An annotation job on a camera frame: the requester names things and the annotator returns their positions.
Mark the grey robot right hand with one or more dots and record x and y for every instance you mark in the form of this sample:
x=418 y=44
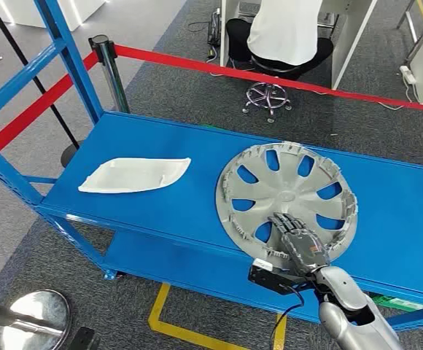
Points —
x=303 y=246

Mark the person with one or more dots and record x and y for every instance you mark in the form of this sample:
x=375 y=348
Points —
x=284 y=29

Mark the thin black pole stand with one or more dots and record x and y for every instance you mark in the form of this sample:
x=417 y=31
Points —
x=73 y=155

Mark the chrome stanchion post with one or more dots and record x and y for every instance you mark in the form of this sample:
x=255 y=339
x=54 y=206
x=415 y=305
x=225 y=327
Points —
x=36 y=309
x=111 y=72

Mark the white power strip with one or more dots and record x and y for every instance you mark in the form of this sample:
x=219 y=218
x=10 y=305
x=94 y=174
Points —
x=408 y=75

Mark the white office desk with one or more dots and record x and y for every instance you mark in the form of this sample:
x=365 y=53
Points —
x=350 y=43

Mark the white plastic car part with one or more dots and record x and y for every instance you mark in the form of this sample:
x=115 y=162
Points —
x=131 y=175

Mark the green plastic crate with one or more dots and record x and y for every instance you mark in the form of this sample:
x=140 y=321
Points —
x=397 y=303

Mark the black stool chrome base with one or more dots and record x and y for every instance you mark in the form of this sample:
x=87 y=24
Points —
x=266 y=96

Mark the white display platform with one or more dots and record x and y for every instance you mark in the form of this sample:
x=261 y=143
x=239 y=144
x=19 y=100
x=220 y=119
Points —
x=32 y=12

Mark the dark flat robot plate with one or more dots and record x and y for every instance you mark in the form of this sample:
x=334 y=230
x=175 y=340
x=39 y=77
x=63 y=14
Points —
x=82 y=340

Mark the grey plastic wheel hubcap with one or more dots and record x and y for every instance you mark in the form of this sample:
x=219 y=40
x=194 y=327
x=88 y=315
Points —
x=291 y=193

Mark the blue metal shelf rack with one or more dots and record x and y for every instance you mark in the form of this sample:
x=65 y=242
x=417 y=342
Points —
x=142 y=217

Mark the black power strip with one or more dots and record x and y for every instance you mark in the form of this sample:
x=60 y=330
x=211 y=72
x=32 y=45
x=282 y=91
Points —
x=214 y=29

